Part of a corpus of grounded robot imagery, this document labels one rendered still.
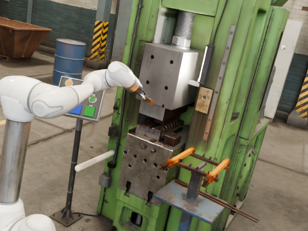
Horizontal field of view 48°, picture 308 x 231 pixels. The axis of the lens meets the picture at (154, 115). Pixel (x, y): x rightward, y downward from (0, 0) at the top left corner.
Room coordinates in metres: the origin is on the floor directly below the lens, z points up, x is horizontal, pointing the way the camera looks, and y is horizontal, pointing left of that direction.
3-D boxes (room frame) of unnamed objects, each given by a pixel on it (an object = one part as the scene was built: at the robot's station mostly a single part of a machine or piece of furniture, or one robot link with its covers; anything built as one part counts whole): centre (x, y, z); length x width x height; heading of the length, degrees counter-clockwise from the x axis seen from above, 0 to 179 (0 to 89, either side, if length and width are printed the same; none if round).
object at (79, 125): (2.51, 0.56, 0.54); 0.04 x 0.04 x 1.08; 64
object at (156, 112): (2.53, -0.07, 1.12); 0.42 x 0.20 x 0.10; 154
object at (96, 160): (2.41, 0.37, 0.62); 0.44 x 0.05 x 0.05; 154
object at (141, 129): (2.53, -0.07, 0.96); 0.42 x 0.20 x 0.09; 154
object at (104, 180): (2.60, 0.30, 0.36); 0.09 x 0.07 x 0.12; 64
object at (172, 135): (2.32, -0.16, 0.95); 0.12 x 0.08 x 0.06; 154
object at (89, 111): (2.38, 0.47, 1.01); 0.07 x 0.05 x 0.07; 89
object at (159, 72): (2.51, -0.11, 1.37); 0.42 x 0.39 x 0.40; 154
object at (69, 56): (6.83, 1.88, 0.44); 0.59 x 0.59 x 0.88
